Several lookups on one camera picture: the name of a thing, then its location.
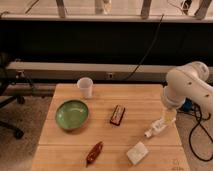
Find red chili pepper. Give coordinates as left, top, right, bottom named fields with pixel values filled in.
left=86, top=141, right=103, bottom=165

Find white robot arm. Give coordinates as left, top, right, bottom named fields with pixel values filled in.
left=161, top=61, right=213, bottom=123

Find white sponge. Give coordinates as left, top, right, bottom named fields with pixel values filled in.
left=126, top=141, right=149, bottom=165

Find white plastic bottle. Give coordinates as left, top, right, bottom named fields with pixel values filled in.
left=145, top=118, right=174, bottom=138

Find blue power adapter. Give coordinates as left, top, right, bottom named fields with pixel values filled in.
left=180, top=99, right=193, bottom=112

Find dark red chocolate bar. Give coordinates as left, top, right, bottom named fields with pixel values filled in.
left=110, top=105, right=125, bottom=126

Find white paper cup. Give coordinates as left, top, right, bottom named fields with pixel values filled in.
left=77, top=77, right=93, bottom=99

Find green bowl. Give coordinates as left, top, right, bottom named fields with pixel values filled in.
left=55, top=100, right=89, bottom=130

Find black office chair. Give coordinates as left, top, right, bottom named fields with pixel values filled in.
left=0, top=53, right=36, bottom=140

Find black cables on floor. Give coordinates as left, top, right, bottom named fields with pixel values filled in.
left=176, top=99, right=213, bottom=163

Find black hanging cable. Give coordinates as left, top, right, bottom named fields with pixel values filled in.
left=121, top=13, right=166, bottom=82

